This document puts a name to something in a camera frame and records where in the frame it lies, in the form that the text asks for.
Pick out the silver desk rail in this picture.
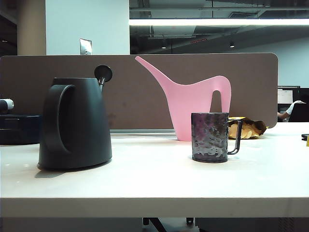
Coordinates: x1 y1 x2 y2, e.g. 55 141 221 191
110 129 178 139

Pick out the black office chair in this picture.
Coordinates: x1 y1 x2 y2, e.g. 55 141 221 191
288 102 309 123

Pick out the background computer monitor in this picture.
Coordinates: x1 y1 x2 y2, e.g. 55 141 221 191
277 86 301 104

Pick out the silver wall plate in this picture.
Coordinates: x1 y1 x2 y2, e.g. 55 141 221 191
79 38 93 56

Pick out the pink plastic watering can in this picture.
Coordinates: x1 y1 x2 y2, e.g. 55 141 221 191
135 56 233 142

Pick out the white and black cylinder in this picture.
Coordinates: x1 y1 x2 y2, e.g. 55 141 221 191
0 98 14 115

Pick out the black watering can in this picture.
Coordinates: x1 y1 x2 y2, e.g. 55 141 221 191
37 64 113 170

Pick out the brown desk divider panel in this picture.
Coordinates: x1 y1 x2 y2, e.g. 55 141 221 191
0 52 279 130

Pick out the person in white shirt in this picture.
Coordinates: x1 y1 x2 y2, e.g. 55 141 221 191
277 100 306 122

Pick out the yellow open chip bag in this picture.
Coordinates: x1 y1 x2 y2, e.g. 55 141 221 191
228 116 267 140

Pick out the hammered metal mug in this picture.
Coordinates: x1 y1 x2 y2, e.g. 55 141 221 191
191 112 243 163

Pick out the long ceiling light strip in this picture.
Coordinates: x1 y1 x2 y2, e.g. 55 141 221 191
129 18 309 26

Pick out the black table frame leg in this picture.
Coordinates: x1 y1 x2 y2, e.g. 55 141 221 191
142 217 167 232

